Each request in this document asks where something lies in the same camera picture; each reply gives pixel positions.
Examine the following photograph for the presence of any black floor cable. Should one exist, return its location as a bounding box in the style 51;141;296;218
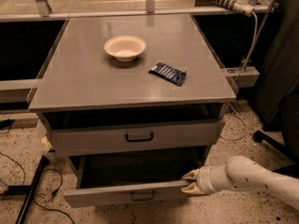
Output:
0;151;76;224

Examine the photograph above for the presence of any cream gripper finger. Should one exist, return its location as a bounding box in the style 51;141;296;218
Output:
182;169;199;181
180;182;205;195

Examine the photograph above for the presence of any grey drawer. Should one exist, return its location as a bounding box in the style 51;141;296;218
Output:
48;119;224;157
64;150;202;207

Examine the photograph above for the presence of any white round bowl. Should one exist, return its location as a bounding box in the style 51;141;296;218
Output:
104;35;147;62

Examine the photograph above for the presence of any white power strip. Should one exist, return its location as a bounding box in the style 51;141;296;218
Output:
209;0;254;17

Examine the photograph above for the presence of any blue snack packet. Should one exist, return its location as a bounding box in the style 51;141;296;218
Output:
149;63;187;87

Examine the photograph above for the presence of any black office chair base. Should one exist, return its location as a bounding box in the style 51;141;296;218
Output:
252;131;299;178

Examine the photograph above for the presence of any grey drawer cabinet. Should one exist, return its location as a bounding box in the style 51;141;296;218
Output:
27;13;237;203

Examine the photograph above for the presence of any grey top drawer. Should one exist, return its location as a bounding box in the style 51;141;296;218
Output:
48;119;224;157

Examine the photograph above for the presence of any black metal floor bar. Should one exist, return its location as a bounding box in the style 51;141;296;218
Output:
15;156;50;224

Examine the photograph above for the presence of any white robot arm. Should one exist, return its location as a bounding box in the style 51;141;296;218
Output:
181;156;299;209

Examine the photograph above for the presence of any white power cable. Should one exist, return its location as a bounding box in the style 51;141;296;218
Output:
219;11;259;142

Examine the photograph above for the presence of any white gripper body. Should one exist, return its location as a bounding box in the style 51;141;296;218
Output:
196;164;230;194

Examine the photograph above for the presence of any grey aluminium frame rail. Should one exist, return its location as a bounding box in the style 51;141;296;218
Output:
0;4;275;23

